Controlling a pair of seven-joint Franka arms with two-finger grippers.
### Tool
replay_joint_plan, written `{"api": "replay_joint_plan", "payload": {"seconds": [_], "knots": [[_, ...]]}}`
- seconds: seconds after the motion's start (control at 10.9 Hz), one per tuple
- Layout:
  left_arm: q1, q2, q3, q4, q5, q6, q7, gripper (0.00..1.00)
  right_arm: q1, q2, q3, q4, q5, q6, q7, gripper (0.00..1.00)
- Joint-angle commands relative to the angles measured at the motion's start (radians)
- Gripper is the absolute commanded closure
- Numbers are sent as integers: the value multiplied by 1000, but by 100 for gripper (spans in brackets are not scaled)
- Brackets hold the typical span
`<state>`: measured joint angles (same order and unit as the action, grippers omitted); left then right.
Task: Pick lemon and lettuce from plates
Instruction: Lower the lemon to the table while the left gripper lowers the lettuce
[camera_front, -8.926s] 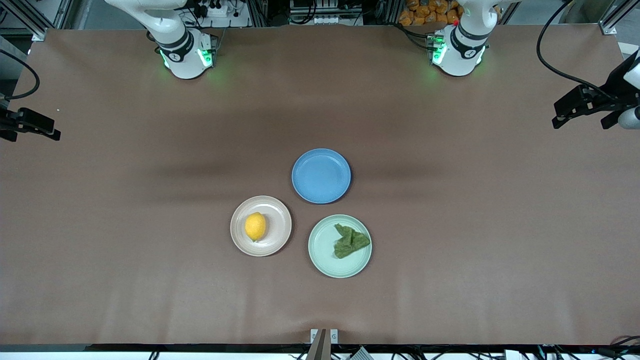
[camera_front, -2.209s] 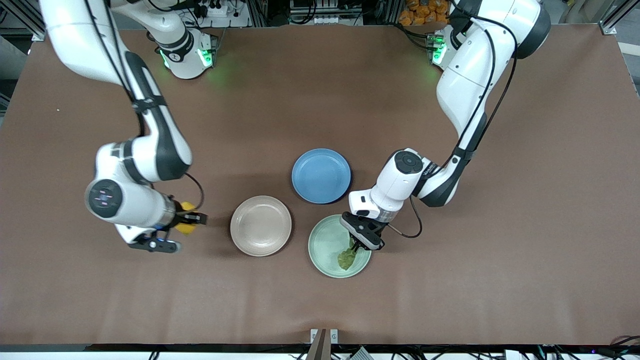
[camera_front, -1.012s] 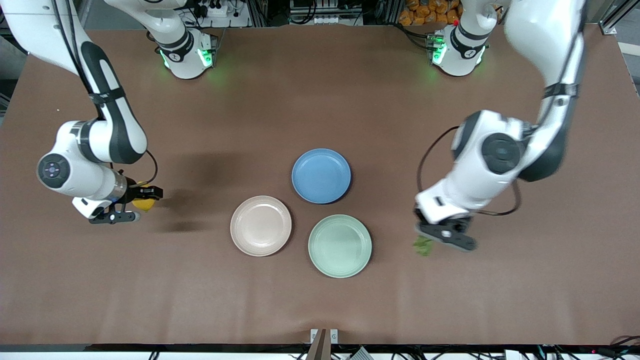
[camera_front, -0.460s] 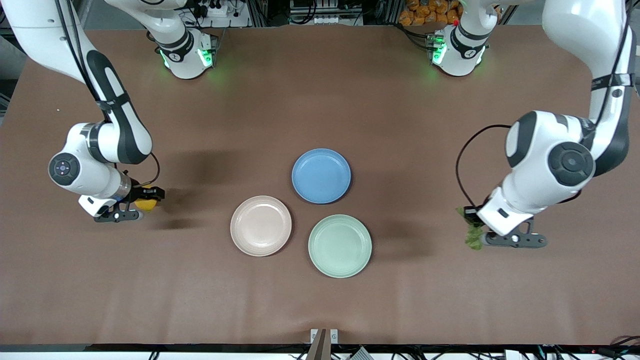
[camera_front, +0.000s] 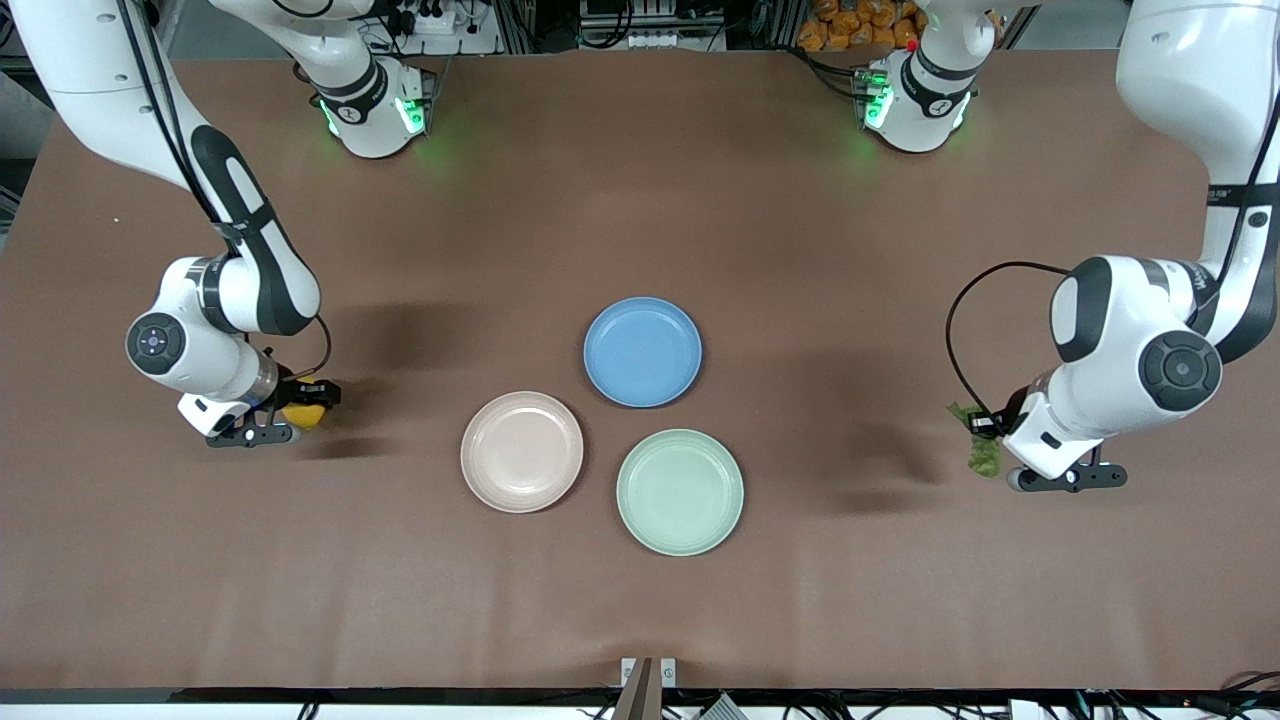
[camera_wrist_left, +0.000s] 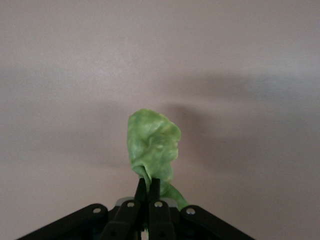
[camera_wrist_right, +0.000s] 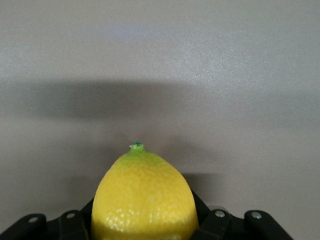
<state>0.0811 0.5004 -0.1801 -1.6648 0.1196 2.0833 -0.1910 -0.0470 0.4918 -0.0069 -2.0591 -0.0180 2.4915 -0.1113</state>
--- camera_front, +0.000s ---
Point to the pale green plate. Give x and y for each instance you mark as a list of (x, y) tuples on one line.
[(680, 492)]

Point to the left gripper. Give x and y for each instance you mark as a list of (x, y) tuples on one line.
[(1012, 410)]

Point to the off-white ribbed plate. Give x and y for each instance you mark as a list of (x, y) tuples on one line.
[(520, 452)]

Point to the yellow lemon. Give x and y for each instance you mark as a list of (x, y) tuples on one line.
[(303, 416)]

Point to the metal table edge bracket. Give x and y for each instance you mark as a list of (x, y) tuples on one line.
[(640, 690)]

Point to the green lettuce leaf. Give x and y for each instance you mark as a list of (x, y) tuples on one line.
[(985, 458)]

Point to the grey ribbed box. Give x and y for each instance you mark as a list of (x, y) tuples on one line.
[(720, 708)]

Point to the blue plate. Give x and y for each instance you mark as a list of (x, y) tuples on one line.
[(642, 352)]

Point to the brown table cover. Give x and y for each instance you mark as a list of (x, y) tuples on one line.
[(640, 200)]

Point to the pile of orange snack bags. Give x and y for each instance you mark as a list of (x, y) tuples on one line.
[(850, 25)]

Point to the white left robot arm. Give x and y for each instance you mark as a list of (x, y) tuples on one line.
[(1180, 60)]

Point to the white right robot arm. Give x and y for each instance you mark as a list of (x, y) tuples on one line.
[(100, 80)]

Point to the white power strip with plugs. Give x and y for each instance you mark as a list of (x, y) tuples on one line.
[(435, 15)]

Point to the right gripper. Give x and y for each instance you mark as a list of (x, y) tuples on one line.
[(292, 385)]

